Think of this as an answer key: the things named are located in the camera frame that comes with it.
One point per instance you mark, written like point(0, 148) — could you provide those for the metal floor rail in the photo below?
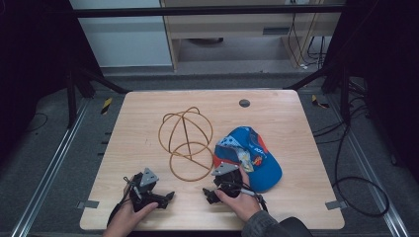
point(49, 171)
point(370, 171)

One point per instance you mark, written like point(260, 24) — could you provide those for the black curtain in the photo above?
point(385, 72)
point(29, 65)

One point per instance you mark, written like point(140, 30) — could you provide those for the grey tape piece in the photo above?
point(336, 205)
point(88, 204)

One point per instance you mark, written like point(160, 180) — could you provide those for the blue baseball cap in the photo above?
point(253, 158)

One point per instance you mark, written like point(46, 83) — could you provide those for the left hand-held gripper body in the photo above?
point(142, 194)

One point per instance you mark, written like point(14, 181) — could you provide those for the person's right hand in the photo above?
point(243, 204)

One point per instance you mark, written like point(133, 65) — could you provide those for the person's left hand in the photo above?
point(126, 219)

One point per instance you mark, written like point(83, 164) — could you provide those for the black horizontal frame bar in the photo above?
point(204, 11)

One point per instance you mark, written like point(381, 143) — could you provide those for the white cabinet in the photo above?
point(125, 39)

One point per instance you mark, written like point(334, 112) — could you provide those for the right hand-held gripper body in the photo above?
point(228, 180)

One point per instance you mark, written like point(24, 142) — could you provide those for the yellow black tape marker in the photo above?
point(318, 102)
point(106, 105)

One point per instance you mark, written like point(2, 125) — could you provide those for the black metal stand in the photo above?
point(71, 98)
point(344, 95)

